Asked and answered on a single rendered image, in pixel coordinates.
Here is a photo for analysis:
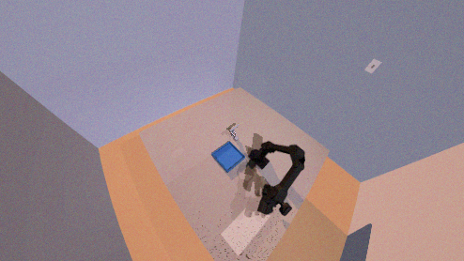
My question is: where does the blue tray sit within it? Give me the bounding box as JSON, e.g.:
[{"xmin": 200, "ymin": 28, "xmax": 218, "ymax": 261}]
[{"xmin": 211, "ymin": 141, "xmax": 246, "ymax": 173}]

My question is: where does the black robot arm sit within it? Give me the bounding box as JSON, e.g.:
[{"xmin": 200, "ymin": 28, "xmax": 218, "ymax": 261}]
[{"xmin": 257, "ymin": 141, "xmax": 305, "ymax": 215}]

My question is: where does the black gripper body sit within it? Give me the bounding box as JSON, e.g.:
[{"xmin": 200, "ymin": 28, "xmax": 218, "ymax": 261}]
[{"xmin": 279, "ymin": 202, "xmax": 292, "ymax": 216}]

